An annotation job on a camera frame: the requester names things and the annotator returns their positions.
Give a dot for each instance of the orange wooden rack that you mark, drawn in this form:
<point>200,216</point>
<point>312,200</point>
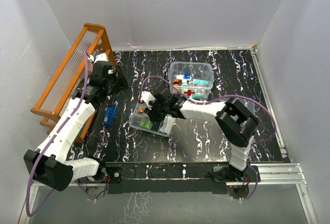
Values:
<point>93,38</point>

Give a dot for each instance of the clear first aid box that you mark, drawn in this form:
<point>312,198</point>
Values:
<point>197,70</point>

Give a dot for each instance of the clear plastic divider tray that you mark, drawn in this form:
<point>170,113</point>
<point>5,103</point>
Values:
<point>136,117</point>

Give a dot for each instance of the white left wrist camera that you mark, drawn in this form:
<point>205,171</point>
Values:
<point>98,58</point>

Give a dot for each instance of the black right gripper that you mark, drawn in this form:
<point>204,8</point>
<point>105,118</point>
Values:
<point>152,114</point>

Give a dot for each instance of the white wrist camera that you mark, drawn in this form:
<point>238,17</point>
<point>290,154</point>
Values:
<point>98,58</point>
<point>147,98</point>

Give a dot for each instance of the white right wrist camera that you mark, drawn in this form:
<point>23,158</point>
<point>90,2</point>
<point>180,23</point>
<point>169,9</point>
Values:
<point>147,98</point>

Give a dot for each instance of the small green packet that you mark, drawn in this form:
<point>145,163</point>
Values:
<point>146,124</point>

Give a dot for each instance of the clear plastic box lid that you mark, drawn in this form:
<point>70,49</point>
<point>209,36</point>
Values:
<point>249,105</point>

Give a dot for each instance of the aluminium frame rail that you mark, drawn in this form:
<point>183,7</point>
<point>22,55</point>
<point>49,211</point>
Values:
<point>135,163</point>

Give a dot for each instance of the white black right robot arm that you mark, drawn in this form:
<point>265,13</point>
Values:
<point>235,120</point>

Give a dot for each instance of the white blue ointment tube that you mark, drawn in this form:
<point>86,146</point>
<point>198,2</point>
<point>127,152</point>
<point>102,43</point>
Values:
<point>182,77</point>

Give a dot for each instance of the white bottle green label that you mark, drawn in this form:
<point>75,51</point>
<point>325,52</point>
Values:
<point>184,83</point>

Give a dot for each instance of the brown bottle orange cap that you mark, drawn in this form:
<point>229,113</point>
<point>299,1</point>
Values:
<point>176,83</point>

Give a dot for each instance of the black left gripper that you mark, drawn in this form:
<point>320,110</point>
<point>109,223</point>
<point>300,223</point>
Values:
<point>120,84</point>

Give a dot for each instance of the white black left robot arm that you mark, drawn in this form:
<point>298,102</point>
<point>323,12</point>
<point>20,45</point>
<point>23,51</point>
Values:
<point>48,164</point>

